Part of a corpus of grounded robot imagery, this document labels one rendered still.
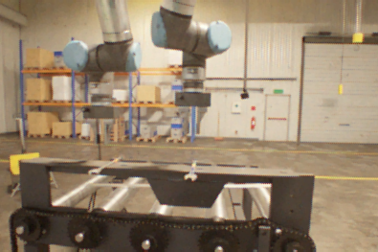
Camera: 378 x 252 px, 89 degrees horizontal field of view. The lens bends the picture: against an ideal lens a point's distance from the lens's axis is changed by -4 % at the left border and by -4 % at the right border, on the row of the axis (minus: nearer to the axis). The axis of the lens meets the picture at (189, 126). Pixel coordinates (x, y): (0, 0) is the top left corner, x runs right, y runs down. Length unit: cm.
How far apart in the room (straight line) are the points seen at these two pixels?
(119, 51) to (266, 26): 1038
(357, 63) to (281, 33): 370
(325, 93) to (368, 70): 218
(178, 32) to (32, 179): 96
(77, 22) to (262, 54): 939
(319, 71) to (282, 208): 1034
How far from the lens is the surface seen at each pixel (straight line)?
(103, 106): 83
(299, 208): 99
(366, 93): 1216
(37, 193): 122
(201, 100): 73
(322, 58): 1128
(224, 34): 65
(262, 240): 93
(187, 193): 92
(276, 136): 1036
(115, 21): 65
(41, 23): 1399
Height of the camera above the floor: 141
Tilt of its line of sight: 5 degrees down
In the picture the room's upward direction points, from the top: 1 degrees clockwise
